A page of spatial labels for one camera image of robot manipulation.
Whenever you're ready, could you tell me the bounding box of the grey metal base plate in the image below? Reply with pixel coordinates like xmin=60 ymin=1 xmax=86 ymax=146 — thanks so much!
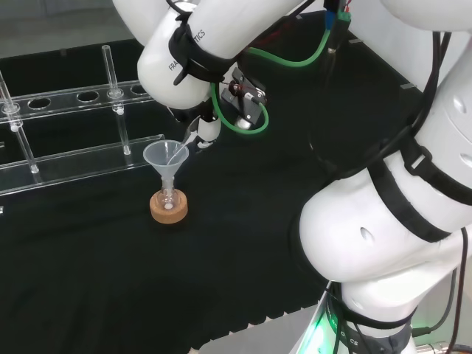
xmin=198 ymin=304 xmax=322 ymax=354

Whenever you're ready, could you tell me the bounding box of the clear acrylic funnel stand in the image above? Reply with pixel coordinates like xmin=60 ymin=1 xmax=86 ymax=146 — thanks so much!
xmin=0 ymin=44 xmax=167 ymax=196

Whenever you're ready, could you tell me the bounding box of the translucent plastic funnel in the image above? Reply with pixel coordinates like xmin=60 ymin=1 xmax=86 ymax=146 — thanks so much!
xmin=142 ymin=139 xmax=190 ymax=192

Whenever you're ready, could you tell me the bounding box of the cork ring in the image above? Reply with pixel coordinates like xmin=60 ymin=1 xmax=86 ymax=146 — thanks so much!
xmin=149 ymin=187 xmax=189 ymax=225

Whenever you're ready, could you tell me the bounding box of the green cable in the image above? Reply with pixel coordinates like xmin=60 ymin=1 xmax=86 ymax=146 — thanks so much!
xmin=210 ymin=27 xmax=335 ymax=136

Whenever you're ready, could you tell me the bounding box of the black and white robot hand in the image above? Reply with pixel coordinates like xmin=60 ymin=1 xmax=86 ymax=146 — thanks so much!
xmin=173 ymin=103 xmax=222 ymax=150

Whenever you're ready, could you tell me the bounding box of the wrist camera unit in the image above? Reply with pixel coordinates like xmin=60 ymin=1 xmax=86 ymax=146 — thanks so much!
xmin=220 ymin=67 xmax=268 ymax=131

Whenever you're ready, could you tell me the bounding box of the small glass round-bottom flask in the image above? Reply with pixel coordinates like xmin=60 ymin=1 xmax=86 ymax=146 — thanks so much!
xmin=156 ymin=186 xmax=180 ymax=215

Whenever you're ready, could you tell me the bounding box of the black bench cloth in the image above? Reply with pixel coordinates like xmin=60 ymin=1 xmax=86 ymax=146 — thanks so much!
xmin=0 ymin=9 xmax=428 ymax=354

